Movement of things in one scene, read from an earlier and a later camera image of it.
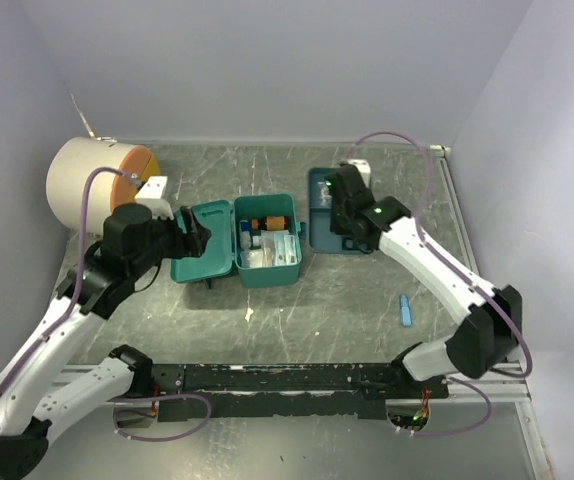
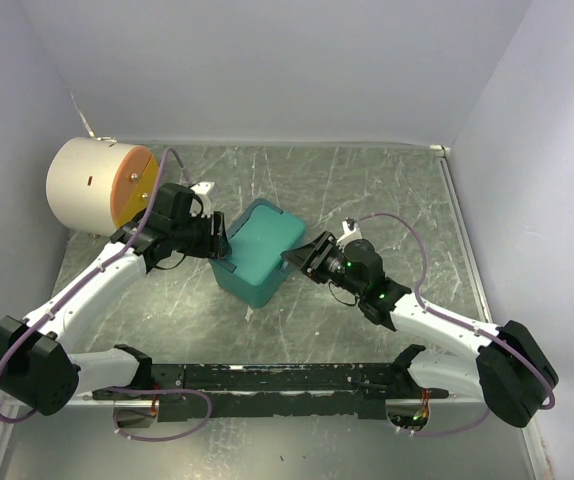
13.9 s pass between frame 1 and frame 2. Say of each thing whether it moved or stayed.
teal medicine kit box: moved
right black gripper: moved
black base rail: stayed
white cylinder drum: stayed
